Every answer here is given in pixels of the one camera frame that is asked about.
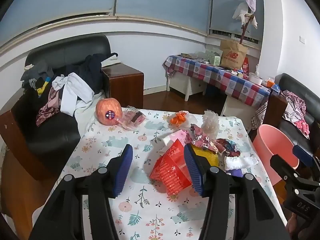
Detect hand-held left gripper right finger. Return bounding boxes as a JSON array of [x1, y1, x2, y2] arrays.
[[184, 144, 288, 240]]

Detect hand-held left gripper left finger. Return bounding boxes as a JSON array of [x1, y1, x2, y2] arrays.
[[29, 144, 134, 240]]

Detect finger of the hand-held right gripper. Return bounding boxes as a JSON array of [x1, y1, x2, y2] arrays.
[[292, 144, 320, 174], [269, 154, 309, 189]]

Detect pink plastic bucket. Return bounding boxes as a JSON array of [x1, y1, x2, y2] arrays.
[[252, 124, 300, 187]]

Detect red printed packet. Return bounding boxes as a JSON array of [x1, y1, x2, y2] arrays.
[[149, 140, 194, 196]]

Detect clear plastic packaging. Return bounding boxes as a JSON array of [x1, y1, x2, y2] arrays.
[[117, 106, 147, 131]]

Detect yellow sponge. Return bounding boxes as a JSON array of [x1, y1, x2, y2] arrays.
[[194, 146, 219, 167]]

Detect crumpled patterned wrapper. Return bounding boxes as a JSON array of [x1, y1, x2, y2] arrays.
[[189, 124, 220, 154]]

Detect pink and white paper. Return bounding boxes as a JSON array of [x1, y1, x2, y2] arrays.
[[160, 129, 193, 150]]

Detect dark red crumpled wrapper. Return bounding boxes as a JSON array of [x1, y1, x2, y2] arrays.
[[216, 138, 242, 158]]

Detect pile of patterned clothes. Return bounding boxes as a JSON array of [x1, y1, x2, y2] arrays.
[[282, 90, 310, 139]]

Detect floral tablecloth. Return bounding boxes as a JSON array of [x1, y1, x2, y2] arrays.
[[49, 109, 288, 240]]

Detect crumpled clear plastic bag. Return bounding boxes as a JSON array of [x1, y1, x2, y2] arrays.
[[201, 110, 220, 139]]

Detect dark wooden side table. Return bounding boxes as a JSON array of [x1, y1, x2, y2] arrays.
[[260, 91, 288, 130]]

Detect red apple with sticker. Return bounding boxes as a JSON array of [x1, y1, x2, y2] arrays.
[[95, 98, 123, 126]]

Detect black leather sofa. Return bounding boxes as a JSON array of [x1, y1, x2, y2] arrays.
[[275, 73, 320, 155]]

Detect white bench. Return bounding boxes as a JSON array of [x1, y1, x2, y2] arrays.
[[167, 72, 208, 102], [221, 96, 253, 117]]

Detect black leather armchair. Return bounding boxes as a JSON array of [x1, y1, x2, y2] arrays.
[[11, 34, 112, 160]]

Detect white bowl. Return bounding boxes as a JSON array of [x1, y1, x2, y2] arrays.
[[249, 72, 263, 85]]

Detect checked tablecloth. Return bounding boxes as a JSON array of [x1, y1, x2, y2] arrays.
[[162, 54, 272, 105]]

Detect white garment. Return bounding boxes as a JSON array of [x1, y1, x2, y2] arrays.
[[51, 72, 95, 117]]

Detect pink patterned cloth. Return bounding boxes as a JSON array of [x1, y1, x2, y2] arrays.
[[36, 90, 62, 127]]

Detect red snack bag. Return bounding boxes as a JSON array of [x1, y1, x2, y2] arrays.
[[242, 57, 250, 77]]

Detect dark navy clothes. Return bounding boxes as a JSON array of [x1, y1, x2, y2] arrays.
[[66, 52, 119, 93]]

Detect blue and yellow item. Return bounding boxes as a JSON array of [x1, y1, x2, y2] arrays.
[[36, 77, 52, 98]]

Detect brown paper bag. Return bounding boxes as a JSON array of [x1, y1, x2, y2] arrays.
[[220, 39, 248, 70]]

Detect grey clothes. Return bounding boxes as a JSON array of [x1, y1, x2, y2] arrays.
[[21, 60, 54, 88]]

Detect wooden coat rack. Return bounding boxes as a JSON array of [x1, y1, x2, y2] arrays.
[[240, 12, 255, 44]]

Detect white cloth on rack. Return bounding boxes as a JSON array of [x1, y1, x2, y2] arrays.
[[232, 2, 258, 28]]

